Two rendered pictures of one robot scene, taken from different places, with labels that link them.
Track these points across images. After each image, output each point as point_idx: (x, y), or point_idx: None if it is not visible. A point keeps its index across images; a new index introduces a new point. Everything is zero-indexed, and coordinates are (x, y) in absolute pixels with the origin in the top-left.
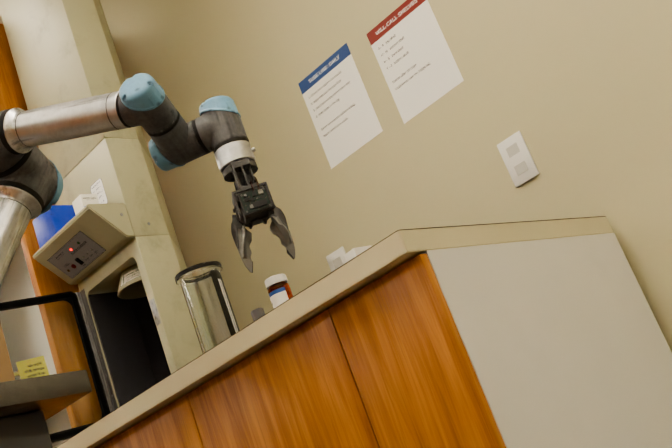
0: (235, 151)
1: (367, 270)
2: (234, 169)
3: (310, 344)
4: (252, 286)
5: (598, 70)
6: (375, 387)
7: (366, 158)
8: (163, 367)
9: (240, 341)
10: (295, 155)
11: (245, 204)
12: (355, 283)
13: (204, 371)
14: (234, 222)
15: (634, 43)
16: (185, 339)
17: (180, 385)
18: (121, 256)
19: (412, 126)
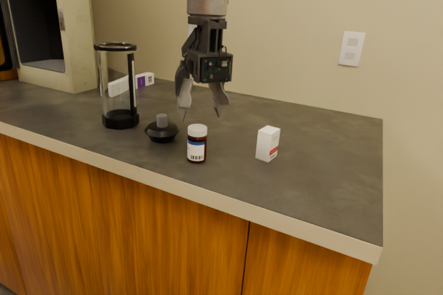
0: (215, 5)
1: (321, 242)
2: (209, 30)
3: (218, 218)
4: (129, 1)
5: None
6: (261, 280)
7: None
8: (56, 35)
9: (155, 180)
10: None
11: (206, 72)
12: (300, 238)
13: (111, 170)
14: (182, 70)
15: None
16: (80, 45)
17: (84, 160)
18: None
19: None
